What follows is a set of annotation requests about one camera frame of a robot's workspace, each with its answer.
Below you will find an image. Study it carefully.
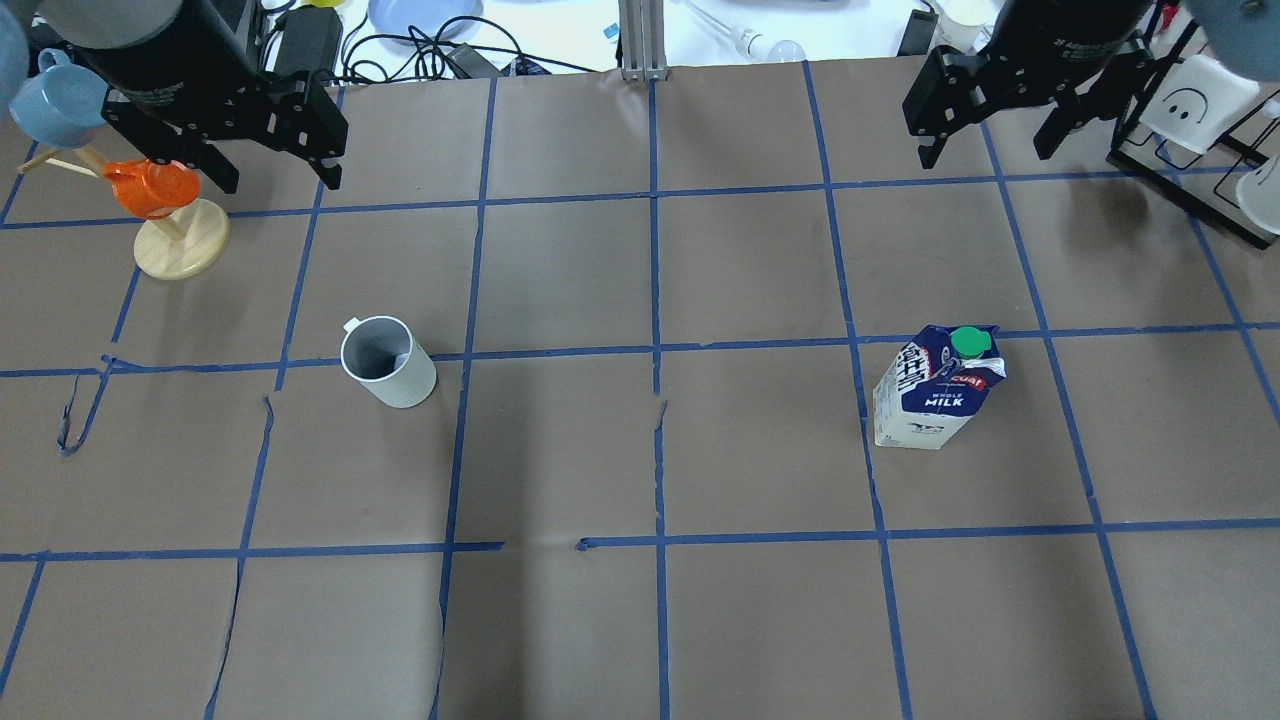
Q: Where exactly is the black wire mug rack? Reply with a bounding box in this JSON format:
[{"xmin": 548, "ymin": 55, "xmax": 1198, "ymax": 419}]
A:
[{"xmin": 1108, "ymin": 12, "xmax": 1277, "ymax": 249}]

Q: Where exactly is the orange cup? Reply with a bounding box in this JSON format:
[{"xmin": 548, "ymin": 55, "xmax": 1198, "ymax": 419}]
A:
[{"xmin": 102, "ymin": 158, "xmax": 201, "ymax": 220}]

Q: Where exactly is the light blue mug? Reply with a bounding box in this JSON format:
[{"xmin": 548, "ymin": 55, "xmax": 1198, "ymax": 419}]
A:
[{"xmin": 9, "ymin": 47, "xmax": 109, "ymax": 149}]

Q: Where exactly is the white grey mug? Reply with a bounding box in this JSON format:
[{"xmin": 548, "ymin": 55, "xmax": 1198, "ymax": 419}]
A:
[{"xmin": 339, "ymin": 315, "xmax": 438, "ymax": 409}]

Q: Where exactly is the wooden mug tree stand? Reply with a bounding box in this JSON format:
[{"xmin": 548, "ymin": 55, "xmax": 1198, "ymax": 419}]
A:
[{"xmin": 15, "ymin": 146, "xmax": 230, "ymax": 281}]

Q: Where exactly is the blue plate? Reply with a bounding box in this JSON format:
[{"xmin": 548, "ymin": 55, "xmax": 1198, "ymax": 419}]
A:
[{"xmin": 367, "ymin": 0, "xmax": 483, "ymax": 37}]

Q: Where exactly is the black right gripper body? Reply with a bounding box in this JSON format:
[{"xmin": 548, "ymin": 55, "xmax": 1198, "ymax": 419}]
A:
[{"xmin": 902, "ymin": 32, "xmax": 1156, "ymax": 137}]

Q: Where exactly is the aluminium frame post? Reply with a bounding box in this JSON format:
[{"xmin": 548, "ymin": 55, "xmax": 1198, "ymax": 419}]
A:
[{"xmin": 618, "ymin": 0, "xmax": 669, "ymax": 82}]

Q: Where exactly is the white smiley face mug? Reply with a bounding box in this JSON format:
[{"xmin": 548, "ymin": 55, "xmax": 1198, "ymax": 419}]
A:
[{"xmin": 1139, "ymin": 54, "xmax": 1261, "ymax": 155}]

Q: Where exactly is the blue white milk carton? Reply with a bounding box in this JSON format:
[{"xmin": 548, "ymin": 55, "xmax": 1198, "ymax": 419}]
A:
[{"xmin": 873, "ymin": 324, "xmax": 1009, "ymax": 451}]

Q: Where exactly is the black power adapter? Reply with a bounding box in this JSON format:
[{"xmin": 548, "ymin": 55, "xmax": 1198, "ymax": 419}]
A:
[{"xmin": 268, "ymin": 5, "xmax": 342, "ymax": 76}]

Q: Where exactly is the white mug on rack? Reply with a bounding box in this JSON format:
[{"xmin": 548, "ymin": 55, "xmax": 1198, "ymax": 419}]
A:
[{"xmin": 1234, "ymin": 156, "xmax": 1279, "ymax": 234}]

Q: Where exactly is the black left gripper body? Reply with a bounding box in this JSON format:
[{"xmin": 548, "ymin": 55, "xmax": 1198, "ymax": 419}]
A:
[{"xmin": 102, "ymin": 70, "xmax": 349, "ymax": 169}]

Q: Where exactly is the light bulb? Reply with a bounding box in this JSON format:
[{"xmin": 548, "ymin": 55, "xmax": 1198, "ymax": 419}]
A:
[{"xmin": 731, "ymin": 27, "xmax": 806, "ymax": 63}]

